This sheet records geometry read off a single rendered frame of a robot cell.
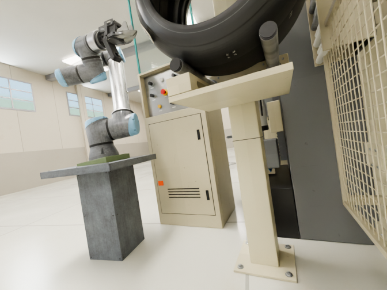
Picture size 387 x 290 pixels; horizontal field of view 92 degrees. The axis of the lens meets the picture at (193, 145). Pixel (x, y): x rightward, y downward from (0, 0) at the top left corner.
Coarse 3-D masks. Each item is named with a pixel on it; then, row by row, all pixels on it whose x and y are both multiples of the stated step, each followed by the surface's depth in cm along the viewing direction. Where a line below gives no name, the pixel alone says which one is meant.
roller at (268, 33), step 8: (264, 24) 48; (272, 24) 47; (264, 32) 48; (272, 32) 47; (264, 40) 49; (272, 40) 49; (264, 48) 54; (272, 48) 54; (272, 56) 59; (272, 64) 67
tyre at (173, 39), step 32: (160, 0) 80; (256, 0) 47; (288, 0) 48; (160, 32) 60; (192, 32) 55; (224, 32) 52; (256, 32) 51; (288, 32) 64; (192, 64) 64; (224, 64) 63
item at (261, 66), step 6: (264, 60) 80; (282, 60) 77; (288, 60) 76; (252, 66) 82; (258, 66) 81; (264, 66) 80; (240, 72) 84; (246, 72) 83; (252, 72) 82; (210, 78) 91; (216, 78) 89; (222, 78) 88; (228, 78) 87
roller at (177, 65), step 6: (174, 60) 60; (180, 60) 59; (174, 66) 60; (180, 66) 59; (186, 66) 62; (180, 72) 61; (192, 72) 66; (198, 72) 71; (204, 78) 76; (210, 84) 83
